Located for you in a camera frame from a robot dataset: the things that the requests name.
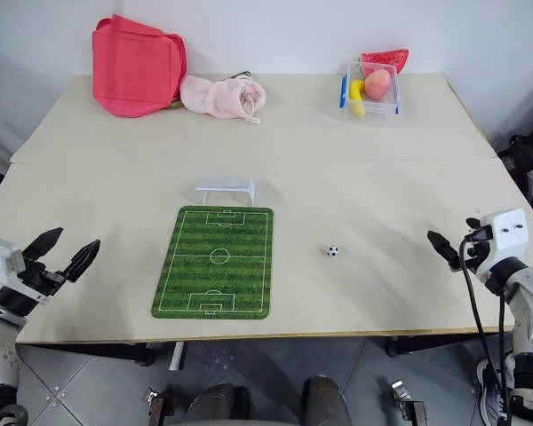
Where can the red watermelon slice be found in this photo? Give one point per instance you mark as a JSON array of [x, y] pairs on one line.
[[384, 58]]

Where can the red fabric bag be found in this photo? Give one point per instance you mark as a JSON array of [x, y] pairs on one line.
[[133, 66]]

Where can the white table leg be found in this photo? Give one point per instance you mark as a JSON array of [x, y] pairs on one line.
[[176, 356]]

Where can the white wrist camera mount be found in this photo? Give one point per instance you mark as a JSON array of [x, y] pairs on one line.
[[508, 235], [2, 262]]

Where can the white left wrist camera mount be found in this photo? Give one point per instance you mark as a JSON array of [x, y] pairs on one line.
[[2, 262]]

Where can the black caster wheel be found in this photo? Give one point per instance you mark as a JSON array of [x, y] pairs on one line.
[[6, 416]]

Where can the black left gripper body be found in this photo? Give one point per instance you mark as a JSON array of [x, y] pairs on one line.
[[40, 279]]

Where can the clear box with blue clips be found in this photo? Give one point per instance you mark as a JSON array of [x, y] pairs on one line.
[[371, 113]]

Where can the black table frame bar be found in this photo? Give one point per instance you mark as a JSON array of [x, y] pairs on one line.
[[444, 344], [93, 351]]

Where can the dark rounded shape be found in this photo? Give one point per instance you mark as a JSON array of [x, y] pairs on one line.
[[324, 399], [217, 406]]

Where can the pink peach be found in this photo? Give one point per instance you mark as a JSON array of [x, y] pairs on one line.
[[377, 84]]

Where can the black and white sneaker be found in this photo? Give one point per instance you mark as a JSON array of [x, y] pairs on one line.
[[488, 390]]

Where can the metal bracket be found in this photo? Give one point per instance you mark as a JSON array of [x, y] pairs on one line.
[[160, 406], [408, 401]]

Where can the yellow banana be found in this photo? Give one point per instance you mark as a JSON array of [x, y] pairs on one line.
[[357, 100]]

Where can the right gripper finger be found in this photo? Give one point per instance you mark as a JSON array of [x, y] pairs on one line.
[[444, 249], [474, 223]]

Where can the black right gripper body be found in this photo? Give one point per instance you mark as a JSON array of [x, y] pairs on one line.
[[477, 250]]

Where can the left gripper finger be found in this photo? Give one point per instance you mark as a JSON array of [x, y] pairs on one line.
[[44, 244], [82, 262]]

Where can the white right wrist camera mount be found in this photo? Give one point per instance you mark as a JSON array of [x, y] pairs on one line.
[[508, 235]]

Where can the green soccer field mat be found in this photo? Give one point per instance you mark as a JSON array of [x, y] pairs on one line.
[[217, 262]]

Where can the small soccer ball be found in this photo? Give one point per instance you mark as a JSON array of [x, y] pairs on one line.
[[332, 251]]

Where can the small white goal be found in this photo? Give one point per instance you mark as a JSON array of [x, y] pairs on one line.
[[224, 185]]

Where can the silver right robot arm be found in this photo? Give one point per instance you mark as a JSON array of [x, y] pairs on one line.
[[530, 310]]

